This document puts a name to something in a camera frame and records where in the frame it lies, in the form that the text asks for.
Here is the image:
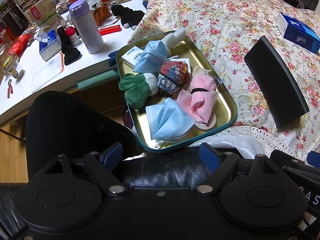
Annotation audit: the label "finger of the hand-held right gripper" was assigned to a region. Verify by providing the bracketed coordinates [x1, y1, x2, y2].
[271, 149, 320, 180]
[307, 151, 320, 167]

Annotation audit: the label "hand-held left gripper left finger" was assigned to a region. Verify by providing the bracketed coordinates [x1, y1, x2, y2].
[43, 142, 126, 196]

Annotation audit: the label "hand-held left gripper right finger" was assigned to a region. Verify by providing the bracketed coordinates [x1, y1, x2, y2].
[196, 142, 283, 196]

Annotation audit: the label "tape roll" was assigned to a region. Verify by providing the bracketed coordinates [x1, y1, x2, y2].
[194, 111, 217, 130]

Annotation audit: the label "green metal tin tray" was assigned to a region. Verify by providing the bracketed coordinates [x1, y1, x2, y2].
[115, 31, 237, 154]

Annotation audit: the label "blue face mask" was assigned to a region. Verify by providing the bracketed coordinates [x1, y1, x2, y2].
[133, 41, 172, 73]
[145, 97, 195, 144]

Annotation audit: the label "pink cloth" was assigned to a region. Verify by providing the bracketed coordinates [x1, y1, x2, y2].
[190, 74, 217, 124]

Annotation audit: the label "pink face mask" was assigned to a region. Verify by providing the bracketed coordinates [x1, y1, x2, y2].
[176, 89, 193, 110]

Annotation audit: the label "green plush toy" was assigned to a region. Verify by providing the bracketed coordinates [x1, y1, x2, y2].
[118, 72, 159, 110]

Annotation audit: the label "cream crochet cloth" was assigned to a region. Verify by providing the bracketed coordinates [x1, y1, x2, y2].
[191, 66, 223, 87]

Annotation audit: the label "multicoloured crochet pouch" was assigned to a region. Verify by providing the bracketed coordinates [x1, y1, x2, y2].
[157, 59, 189, 94]

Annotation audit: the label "white tissue packet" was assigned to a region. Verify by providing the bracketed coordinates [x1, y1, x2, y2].
[122, 46, 144, 68]

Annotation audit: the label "white plush toy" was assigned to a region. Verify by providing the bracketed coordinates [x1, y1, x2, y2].
[160, 27, 187, 54]

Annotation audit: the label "white lace cloth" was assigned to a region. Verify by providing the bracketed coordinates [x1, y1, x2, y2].
[200, 125, 300, 159]

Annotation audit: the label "green foam edge guard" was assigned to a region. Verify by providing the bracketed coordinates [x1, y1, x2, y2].
[77, 70, 120, 91]

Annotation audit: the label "black tray lid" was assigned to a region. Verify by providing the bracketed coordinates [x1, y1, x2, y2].
[244, 36, 310, 128]

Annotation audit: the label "black sock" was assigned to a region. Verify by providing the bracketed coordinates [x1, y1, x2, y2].
[57, 26, 82, 66]

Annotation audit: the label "small red capped bottle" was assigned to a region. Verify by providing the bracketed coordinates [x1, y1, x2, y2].
[65, 26, 81, 46]

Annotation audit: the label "blue and white tissue box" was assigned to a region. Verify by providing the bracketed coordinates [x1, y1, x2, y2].
[35, 27, 62, 62]

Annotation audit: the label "red pen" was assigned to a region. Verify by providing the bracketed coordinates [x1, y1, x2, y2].
[98, 24, 122, 36]

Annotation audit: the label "purple lidded bottle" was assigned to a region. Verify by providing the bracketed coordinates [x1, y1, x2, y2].
[69, 0, 105, 55]

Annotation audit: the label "glass jar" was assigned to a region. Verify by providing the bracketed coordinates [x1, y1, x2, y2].
[0, 55, 25, 80]

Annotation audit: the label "black gloves pair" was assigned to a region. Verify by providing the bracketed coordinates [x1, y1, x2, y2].
[111, 4, 147, 29]

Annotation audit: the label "brown wooden holder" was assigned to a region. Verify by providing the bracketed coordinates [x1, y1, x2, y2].
[92, 2, 113, 27]

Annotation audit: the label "red plastic bag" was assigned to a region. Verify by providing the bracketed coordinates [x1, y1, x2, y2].
[7, 27, 35, 58]

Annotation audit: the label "floral bedspread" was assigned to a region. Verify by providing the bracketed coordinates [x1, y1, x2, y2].
[127, 0, 320, 159]

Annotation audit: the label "cardboard box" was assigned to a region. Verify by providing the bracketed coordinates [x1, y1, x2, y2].
[24, 0, 59, 27]

